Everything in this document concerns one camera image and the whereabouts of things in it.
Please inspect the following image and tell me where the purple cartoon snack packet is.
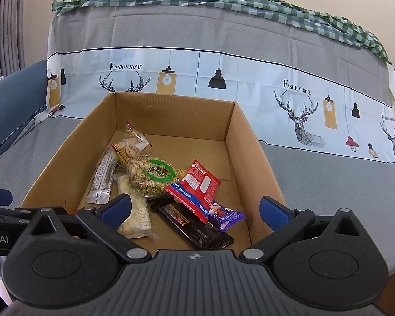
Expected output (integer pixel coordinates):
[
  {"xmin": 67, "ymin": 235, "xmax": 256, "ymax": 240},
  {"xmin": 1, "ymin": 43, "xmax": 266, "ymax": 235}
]
[{"xmin": 207, "ymin": 201, "xmax": 246, "ymax": 233}]

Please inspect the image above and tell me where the red snack packet white window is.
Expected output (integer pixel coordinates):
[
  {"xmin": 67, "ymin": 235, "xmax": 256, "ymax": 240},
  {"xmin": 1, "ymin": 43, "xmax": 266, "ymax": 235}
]
[{"xmin": 165, "ymin": 159, "xmax": 222, "ymax": 225}]

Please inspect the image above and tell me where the grey deer-print sofa cover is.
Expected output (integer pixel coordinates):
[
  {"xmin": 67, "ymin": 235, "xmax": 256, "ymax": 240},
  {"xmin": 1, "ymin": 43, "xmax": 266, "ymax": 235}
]
[{"xmin": 0, "ymin": 5, "xmax": 395, "ymax": 280}]

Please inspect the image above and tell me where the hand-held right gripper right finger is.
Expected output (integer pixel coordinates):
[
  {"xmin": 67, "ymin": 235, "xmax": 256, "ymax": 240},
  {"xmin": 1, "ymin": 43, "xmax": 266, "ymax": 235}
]
[{"xmin": 239, "ymin": 196, "xmax": 369, "ymax": 264}]

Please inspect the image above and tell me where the black chocolate bar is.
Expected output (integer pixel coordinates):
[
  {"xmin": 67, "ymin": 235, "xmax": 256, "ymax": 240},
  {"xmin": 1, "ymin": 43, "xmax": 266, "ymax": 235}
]
[{"xmin": 150, "ymin": 197, "xmax": 235, "ymax": 251}]

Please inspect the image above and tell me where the clear cookie bag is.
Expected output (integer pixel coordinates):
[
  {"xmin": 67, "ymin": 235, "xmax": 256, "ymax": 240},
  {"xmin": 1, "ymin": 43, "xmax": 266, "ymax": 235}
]
[{"xmin": 110, "ymin": 121, "xmax": 152, "ymax": 167}]

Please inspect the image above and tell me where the white cracker pack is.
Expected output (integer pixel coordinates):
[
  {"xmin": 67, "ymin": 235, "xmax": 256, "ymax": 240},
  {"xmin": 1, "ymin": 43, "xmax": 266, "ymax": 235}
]
[{"xmin": 113, "ymin": 174, "xmax": 159, "ymax": 242}]

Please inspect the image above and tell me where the cardboard box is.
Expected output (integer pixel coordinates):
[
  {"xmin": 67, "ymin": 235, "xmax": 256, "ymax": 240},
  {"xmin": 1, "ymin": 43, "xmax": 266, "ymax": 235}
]
[{"xmin": 20, "ymin": 92, "xmax": 288, "ymax": 254}]

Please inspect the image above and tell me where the silver snack packet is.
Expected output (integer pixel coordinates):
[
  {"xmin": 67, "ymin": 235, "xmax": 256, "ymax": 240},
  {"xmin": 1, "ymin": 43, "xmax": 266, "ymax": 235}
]
[{"xmin": 86, "ymin": 150, "xmax": 117, "ymax": 205}]

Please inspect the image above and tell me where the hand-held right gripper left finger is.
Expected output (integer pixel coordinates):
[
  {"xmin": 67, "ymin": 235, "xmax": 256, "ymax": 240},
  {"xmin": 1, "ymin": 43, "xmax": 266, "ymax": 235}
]
[{"xmin": 20, "ymin": 194, "xmax": 152, "ymax": 264}]

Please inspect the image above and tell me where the clear nut packet green label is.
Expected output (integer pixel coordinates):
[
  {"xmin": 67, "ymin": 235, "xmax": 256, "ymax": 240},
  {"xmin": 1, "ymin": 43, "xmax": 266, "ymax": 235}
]
[{"xmin": 125, "ymin": 155, "xmax": 185, "ymax": 200}]

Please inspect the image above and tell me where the grey window curtain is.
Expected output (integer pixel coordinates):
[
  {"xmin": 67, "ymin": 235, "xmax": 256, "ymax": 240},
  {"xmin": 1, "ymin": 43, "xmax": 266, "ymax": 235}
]
[{"xmin": 0, "ymin": 0, "xmax": 26, "ymax": 83}]

